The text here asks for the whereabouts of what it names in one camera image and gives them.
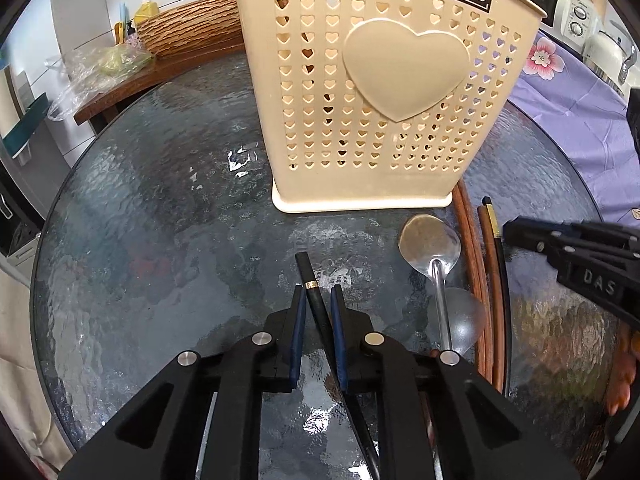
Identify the person right hand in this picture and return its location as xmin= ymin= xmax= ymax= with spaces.
xmin=605 ymin=330 xmax=639 ymax=416

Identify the cream plastic utensil holder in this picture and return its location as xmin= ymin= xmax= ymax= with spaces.
xmin=236 ymin=0 xmax=544 ymax=214

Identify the woven pattern basin sink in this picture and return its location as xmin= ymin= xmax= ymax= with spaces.
xmin=137 ymin=0 xmax=243 ymax=58

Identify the clear plastic bag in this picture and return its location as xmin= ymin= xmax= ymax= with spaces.
xmin=48 ymin=44 xmax=154 ymax=122

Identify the paper cup dispenser holder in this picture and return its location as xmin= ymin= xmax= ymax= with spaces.
xmin=1 ymin=65 xmax=50 ymax=166

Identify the purple floral cloth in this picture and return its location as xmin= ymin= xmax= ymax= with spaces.
xmin=509 ymin=34 xmax=639 ymax=229

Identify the brown wooden chopstick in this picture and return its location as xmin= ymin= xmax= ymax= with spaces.
xmin=452 ymin=180 xmax=494 ymax=382
xmin=482 ymin=196 xmax=513 ymax=396
xmin=477 ymin=205 xmax=506 ymax=394

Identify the yellow soap dispenser bottle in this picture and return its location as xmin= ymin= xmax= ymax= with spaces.
xmin=132 ymin=0 xmax=160 ymax=28

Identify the round glass table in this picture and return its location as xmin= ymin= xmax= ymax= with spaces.
xmin=30 ymin=52 xmax=617 ymax=479

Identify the beige hanging cloth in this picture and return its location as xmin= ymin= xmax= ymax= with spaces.
xmin=1 ymin=272 xmax=72 ymax=479

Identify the brown wooden counter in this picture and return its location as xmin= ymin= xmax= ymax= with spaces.
xmin=74 ymin=42 xmax=244 ymax=126

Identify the large steel spoon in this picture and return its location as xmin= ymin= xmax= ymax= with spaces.
xmin=398 ymin=214 xmax=461 ymax=351

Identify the white electric kettle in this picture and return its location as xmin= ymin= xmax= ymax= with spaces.
xmin=582 ymin=21 xmax=638 ymax=93

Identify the black chopstick gold band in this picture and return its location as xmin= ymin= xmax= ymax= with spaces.
xmin=295 ymin=252 xmax=380 ymax=479

